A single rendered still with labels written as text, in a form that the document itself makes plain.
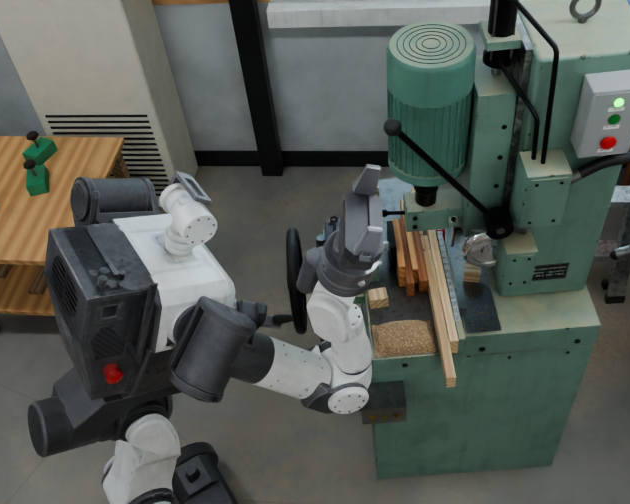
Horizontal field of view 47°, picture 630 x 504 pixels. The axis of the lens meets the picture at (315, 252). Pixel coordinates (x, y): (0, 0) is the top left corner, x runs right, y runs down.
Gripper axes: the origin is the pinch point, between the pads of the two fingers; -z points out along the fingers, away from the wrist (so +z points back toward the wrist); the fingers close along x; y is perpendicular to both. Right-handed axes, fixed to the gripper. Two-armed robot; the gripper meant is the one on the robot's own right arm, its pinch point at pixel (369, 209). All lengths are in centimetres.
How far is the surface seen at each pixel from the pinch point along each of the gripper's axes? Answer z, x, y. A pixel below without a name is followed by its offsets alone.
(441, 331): 63, 15, 32
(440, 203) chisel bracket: 54, 45, 31
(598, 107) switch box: 9, 37, 46
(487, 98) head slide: 19, 45, 29
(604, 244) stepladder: 122, 88, 118
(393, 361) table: 70, 10, 22
